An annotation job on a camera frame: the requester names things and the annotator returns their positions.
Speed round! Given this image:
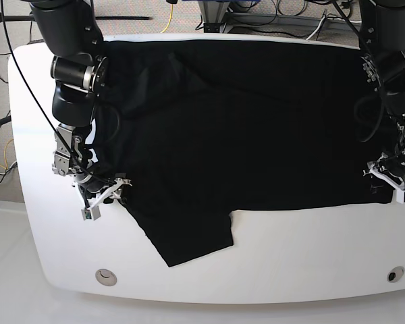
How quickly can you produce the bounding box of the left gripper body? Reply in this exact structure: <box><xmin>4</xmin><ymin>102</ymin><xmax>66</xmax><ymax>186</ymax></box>
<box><xmin>363</xmin><ymin>153</ymin><xmax>405</xmax><ymax>194</ymax></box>

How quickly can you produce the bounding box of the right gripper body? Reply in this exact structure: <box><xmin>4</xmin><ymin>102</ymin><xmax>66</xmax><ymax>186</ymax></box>
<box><xmin>74</xmin><ymin>173</ymin><xmax>132</xmax><ymax>208</ymax></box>

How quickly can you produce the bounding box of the black T-shirt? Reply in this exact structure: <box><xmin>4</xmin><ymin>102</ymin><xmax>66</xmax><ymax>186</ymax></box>
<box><xmin>96</xmin><ymin>40</ymin><xmax>393</xmax><ymax>267</ymax></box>

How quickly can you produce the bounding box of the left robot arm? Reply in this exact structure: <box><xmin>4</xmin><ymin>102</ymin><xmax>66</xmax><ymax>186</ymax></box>
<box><xmin>357</xmin><ymin>1</ymin><xmax>405</xmax><ymax>203</ymax></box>

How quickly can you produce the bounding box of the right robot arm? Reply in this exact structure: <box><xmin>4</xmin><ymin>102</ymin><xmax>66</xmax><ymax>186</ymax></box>
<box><xmin>29</xmin><ymin>1</ymin><xmax>124</xmax><ymax>211</ymax></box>

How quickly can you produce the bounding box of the black tripod stand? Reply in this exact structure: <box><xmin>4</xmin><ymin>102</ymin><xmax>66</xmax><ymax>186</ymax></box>
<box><xmin>0</xmin><ymin>8</ymin><xmax>151</xmax><ymax>45</ymax></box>

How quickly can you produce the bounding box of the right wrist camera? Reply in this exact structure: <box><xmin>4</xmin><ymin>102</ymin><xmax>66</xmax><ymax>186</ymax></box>
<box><xmin>81</xmin><ymin>206</ymin><xmax>101</xmax><ymax>221</ymax></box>

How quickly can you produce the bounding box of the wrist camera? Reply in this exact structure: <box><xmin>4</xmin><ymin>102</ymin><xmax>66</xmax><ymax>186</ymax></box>
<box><xmin>396</xmin><ymin>190</ymin><xmax>405</xmax><ymax>204</ymax></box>
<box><xmin>81</xmin><ymin>206</ymin><xmax>101</xmax><ymax>221</ymax></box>

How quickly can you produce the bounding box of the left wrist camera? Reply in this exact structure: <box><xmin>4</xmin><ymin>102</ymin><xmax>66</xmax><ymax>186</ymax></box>
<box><xmin>396</xmin><ymin>190</ymin><xmax>405</xmax><ymax>204</ymax></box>

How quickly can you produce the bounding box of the table cable grommet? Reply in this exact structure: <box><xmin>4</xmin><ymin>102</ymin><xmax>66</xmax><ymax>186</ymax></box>
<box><xmin>95</xmin><ymin>269</ymin><xmax>117</xmax><ymax>287</ymax></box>
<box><xmin>387</xmin><ymin>266</ymin><xmax>405</xmax><ymax>283</ymax></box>

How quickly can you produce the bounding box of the yellow cable left floor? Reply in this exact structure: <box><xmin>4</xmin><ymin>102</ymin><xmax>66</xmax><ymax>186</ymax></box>
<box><xmin>0</xmin><ymin>137</ymin><xmax>18</xmax><ymax>176</ymax></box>

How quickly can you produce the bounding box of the white cable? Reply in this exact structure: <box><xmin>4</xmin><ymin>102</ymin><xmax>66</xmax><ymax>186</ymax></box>
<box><xmin>306</xmin><ymin>13</ymin><xmax>362</xmax><ymax>41</ymax></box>

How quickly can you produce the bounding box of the yellow floor cable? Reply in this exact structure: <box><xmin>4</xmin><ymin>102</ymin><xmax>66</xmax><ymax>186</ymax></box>
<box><xmin>160</xmin><ymin>5</ymin><xmax>175</xmax><ymax>34</ymax></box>

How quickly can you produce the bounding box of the grey metal base frame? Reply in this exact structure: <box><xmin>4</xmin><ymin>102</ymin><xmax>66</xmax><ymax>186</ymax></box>
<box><xmin>196</xmin><ymin>1</ymin><xmax>351</xmax><ymax>40</ymax></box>

